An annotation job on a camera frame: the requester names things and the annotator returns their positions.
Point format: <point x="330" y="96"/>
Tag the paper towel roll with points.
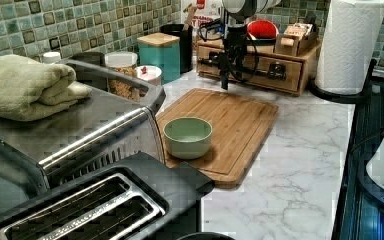
<point x="349" y="40"/>

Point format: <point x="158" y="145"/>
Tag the bamboo cutting board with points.
<point x="240" y="127"/>

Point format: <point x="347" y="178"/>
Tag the wooden drawer box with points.
<point x="309" y="55"/>

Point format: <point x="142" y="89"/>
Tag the small white lidded jar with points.
<point x="151" y="74"/>

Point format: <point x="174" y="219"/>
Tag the teal canister with wooden lid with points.
<point x="163" y="51"/>

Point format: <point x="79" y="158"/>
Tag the wooden spoon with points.
<point x="190" y="10"/>

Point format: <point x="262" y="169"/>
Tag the wooden drawer front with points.
<point x="262" y="71"/>

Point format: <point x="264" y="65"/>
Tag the white lidded bottle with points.
<point x="51" y="57"/>

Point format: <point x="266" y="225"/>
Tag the red bowl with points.
<point x="262" y="29"/>

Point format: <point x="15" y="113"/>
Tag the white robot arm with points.
<point x="235" y="12"/>

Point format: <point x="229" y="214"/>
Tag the folded green towel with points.
<point x="30" y="90"/>

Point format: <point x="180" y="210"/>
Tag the black slot toaster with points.
<point x="137" y="198"/>

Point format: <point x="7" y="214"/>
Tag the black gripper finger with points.
<point x="224" y="81"/>

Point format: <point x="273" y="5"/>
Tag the black utensil pot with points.
<point x="185" y="44"/>

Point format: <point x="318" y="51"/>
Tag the stainless toaster oven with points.
<point x="104" y="128"/>

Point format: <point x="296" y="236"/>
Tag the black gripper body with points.
<point x="231" y="59"/>

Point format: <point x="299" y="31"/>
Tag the black paper towel holder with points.
<point x="358" y="98"/>

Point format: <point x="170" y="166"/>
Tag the green ceramic bowl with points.
<point x="188" y="137"/>

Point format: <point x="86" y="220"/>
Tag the clear cereal jar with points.
<point x="123" y="62"/>

